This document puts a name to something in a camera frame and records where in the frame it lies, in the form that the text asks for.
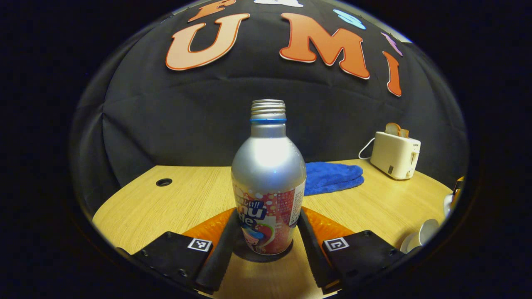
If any silver water bottle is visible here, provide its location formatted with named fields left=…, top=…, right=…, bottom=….
left=231, top=99, right=307, bottom=256

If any folded blue towel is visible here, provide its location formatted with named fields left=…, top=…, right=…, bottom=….
left=304, top=162, right=365, bottom=196

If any white toaster cable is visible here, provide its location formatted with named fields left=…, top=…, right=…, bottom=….
left=358, top=137, right=376, bottom=160

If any white saucer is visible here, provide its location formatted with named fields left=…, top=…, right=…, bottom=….
left=400, top=232, right=420, bottom=254

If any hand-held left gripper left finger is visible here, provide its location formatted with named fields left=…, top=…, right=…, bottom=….
left=116, top=208, right=239, bottom=295

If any white toaster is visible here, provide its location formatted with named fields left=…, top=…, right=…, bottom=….
left=370, top=131, right=421, bottom=180

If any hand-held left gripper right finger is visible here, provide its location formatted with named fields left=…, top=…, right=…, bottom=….
left=297, top=206, right=406, bottom=295

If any white teacup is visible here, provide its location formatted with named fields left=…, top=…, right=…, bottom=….
left=418, top=219, right=440, bottom=246

